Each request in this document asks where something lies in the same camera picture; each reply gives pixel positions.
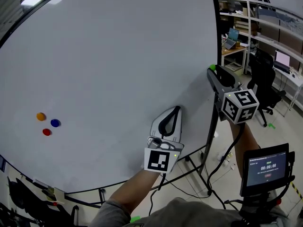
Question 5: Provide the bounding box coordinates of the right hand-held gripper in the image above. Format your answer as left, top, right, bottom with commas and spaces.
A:
206, 64, 260, 125

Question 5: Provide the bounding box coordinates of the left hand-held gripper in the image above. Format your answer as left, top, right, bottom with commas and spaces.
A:
143, 105, 185, 175

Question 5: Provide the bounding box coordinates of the person's left forearm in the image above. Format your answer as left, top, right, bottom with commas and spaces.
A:
109, 168, 161, 215

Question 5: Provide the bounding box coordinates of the person's right forearm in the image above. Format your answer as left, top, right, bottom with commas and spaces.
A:
228, 121, 261, 182

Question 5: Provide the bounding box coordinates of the pale storage box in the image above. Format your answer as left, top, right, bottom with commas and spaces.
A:
223, 61, 244, 77

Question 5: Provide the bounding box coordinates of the wooden desk with white legs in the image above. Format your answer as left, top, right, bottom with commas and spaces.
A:
221, 45, 248, 67

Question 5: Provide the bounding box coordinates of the open grey laptop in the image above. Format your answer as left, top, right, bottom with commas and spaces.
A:
223, 27, 240, 51

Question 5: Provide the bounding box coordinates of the black whiteboard stand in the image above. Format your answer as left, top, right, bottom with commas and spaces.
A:
63, 96, 220, 209

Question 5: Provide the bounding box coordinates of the laptop with pink screen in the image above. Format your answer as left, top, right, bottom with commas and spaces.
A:
274, 50, 291, 74

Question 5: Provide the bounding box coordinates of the litter on floor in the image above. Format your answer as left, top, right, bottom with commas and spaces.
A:
216, 150, 237, 171

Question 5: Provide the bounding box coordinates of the long white desk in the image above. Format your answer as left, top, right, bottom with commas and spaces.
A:
272, 65, 303, 118

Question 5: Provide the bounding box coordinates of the white storage shelf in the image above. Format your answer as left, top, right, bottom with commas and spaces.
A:
217, 0, 303, 63

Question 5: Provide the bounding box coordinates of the large white whiteboard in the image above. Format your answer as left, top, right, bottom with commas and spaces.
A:
0, 0, 220, 195

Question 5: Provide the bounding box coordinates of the person's grey shirt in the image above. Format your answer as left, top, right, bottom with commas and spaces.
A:
89, 197, 287, 227

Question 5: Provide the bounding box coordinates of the black timer screen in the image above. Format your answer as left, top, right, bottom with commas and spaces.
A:
239, 143, 296, 197

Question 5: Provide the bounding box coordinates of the rectangular ceiling panel light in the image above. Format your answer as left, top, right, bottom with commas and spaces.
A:
20, 0, 44, 9

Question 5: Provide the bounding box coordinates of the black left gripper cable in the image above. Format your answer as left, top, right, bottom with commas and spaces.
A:
148, 173, 168, 217

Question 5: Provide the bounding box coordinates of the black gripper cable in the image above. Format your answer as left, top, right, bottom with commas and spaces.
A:
207, 123, 246, 210
148, 173, 168, 217

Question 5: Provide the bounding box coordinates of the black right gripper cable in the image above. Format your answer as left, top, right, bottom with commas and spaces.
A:
207, 123, 246, 210

